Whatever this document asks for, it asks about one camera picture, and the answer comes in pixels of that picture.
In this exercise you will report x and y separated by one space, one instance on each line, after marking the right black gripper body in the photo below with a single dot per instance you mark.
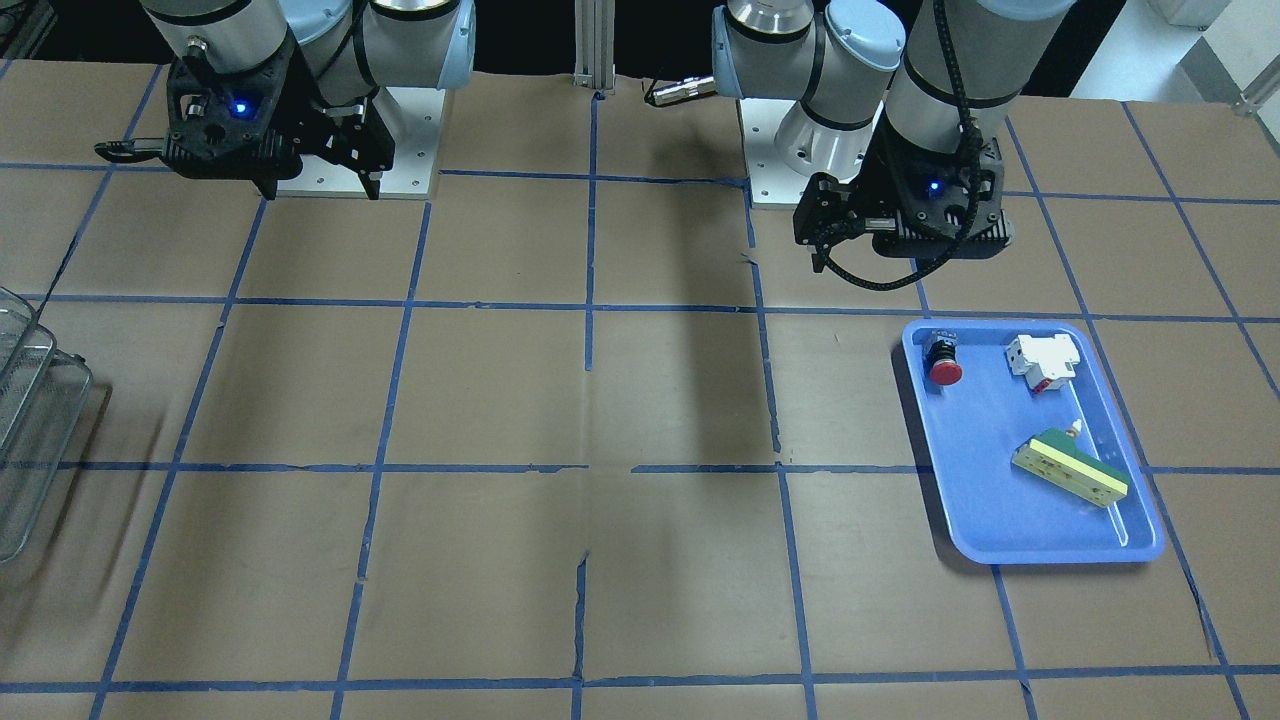
322 118

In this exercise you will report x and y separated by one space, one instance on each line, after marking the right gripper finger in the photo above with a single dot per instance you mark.
267 186
371 182

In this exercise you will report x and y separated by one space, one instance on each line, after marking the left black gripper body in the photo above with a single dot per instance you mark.
884 182

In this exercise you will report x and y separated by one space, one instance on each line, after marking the red emergency stop button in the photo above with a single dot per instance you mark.
940 361

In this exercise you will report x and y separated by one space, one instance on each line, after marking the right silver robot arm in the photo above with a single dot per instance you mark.
323 98

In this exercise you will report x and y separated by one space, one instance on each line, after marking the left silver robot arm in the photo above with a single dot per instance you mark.
892 126

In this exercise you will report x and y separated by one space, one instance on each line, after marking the blue plastic tray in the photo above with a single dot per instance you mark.
986 388

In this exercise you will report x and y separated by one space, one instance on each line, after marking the white circuit breaker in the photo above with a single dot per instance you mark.
1045 363

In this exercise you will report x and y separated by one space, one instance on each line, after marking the green yellow terminal block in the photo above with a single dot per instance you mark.
1054 455

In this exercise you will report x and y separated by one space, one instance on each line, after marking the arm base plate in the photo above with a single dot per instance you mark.
415 117
784 147

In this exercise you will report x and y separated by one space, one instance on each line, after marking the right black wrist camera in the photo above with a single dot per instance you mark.
222 126

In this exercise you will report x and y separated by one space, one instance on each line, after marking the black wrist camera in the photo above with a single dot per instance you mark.
222 126
928 193

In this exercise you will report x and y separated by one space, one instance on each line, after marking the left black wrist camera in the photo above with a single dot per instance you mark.
928 193

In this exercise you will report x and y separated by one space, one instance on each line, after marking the aluminium frame post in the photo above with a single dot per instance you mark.
594 23

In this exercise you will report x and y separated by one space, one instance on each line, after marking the silver wire mesh shelf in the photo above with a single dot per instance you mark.
43 390

